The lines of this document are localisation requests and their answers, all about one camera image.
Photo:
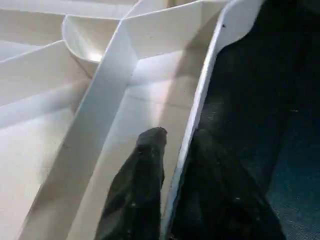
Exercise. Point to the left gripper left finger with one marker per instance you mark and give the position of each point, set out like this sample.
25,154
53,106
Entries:
137,187

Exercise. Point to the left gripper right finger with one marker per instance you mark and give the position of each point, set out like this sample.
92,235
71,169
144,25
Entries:
220,195

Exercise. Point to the white plastic table top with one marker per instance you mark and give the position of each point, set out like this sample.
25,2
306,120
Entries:
75,100

